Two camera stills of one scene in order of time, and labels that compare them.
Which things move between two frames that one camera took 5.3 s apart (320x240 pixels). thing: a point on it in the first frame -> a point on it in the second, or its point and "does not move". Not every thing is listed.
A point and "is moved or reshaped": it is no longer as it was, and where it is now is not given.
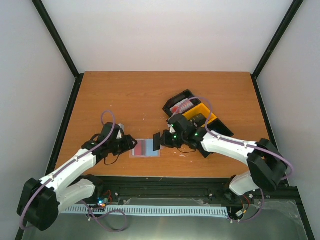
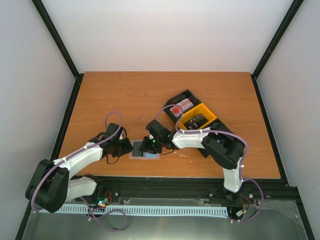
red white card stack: (181, 106) does not move
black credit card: (156, 141) is moved or reshaped
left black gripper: (128, 144) does not move
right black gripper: (166, 140) -> (146, 147)
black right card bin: (217, 126) does not move
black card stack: (198, 120) does not move
